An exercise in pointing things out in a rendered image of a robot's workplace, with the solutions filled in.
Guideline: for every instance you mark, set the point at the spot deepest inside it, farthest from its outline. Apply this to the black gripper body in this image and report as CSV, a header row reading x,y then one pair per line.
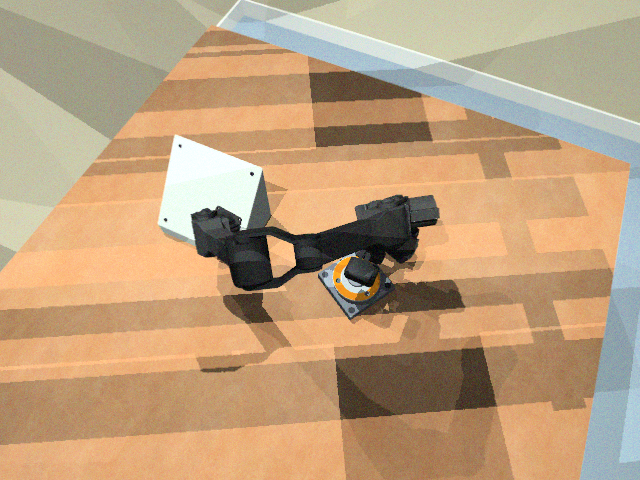
x,y
362,271

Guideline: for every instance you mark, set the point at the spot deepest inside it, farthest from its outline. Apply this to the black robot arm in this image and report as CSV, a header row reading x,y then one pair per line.
x,y
391,223

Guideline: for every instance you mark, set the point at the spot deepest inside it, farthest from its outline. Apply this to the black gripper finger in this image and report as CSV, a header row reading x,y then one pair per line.
x,y
379,262

